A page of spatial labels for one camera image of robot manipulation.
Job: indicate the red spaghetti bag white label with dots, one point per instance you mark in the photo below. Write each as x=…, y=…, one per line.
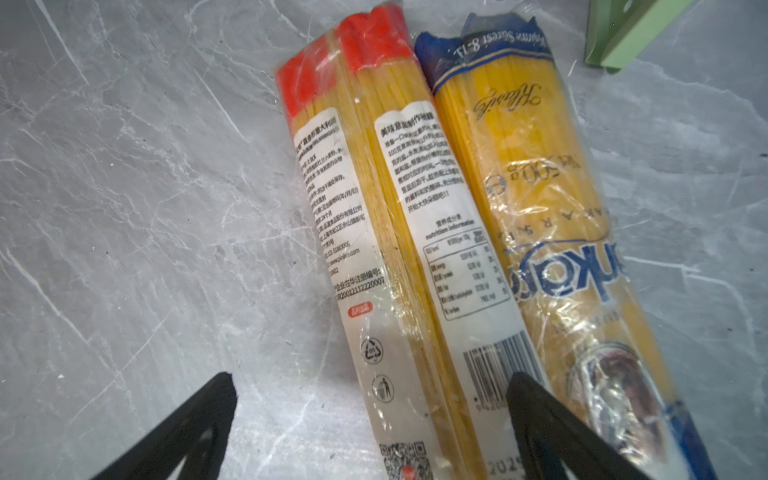
x=429, y=315

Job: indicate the blue yellow spaghetti bag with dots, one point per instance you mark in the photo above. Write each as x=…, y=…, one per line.
x=507, y=115

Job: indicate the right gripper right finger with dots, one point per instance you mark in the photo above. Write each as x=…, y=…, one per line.
x=554, y=443

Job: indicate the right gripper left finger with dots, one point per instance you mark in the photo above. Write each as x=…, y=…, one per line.
x=189, y=444

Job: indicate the green two-tier wooden shelf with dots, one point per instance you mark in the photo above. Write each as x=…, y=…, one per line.
x=619, y=30

